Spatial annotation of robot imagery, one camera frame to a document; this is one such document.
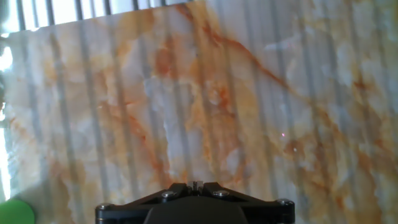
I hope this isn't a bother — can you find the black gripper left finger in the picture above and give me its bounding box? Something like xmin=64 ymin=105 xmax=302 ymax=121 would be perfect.
xmin=95 ymin=182 xmax=196 ymax=224

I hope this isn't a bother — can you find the green plastic cup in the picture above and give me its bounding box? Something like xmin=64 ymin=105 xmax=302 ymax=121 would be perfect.
xmin=0 ymin=198 xmax=35 ymax=224

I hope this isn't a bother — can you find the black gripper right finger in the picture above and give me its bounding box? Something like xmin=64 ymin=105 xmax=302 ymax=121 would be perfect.
xmin=196 ymin=182 xmax=295 ymax=224

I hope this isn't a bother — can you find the marble pattern mat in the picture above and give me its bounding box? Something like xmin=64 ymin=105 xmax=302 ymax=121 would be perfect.
xmin=0 ymin=0 xmax=398 ymax=224

